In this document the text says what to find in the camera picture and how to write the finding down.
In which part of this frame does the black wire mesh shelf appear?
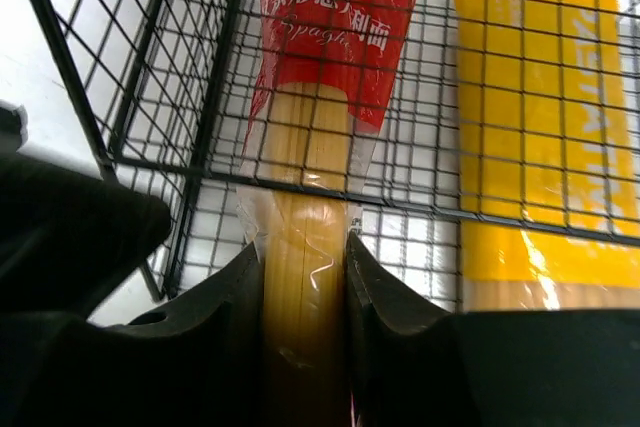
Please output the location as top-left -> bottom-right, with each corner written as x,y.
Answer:
30,0 -> 639,310

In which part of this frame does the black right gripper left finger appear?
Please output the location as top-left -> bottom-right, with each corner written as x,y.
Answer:
1,246 -> 263,426

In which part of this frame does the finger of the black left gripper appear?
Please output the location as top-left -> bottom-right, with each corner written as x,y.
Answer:
1,103 -> 171,317

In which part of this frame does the yellow spaghetti bag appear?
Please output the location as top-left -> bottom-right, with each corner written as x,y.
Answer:
454,0 -> 639,310

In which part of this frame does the red spaghetti bag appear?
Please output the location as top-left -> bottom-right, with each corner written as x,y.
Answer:
237,0 -> 416,426

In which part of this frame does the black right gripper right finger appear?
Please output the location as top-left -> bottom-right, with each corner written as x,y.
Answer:
345,235 -> 639,426

